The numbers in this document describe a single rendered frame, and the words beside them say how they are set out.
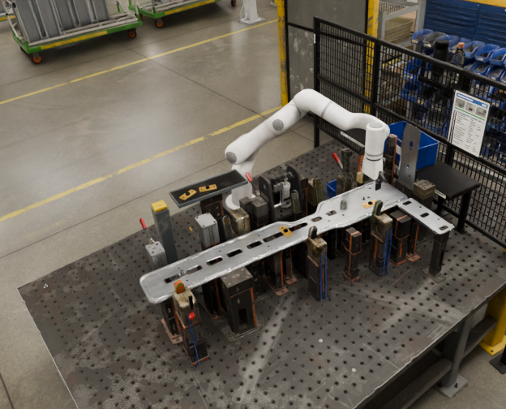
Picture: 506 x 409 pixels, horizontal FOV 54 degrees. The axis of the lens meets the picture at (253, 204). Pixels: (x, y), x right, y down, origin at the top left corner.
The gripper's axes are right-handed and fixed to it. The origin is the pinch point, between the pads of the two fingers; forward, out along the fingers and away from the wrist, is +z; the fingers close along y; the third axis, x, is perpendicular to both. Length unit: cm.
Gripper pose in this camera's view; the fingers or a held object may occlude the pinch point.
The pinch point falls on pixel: (371, 183)
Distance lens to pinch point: 249.9
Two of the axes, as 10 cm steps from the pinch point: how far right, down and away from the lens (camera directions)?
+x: 8.8, -3.3, 3.5
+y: 4.8, 4.8, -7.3
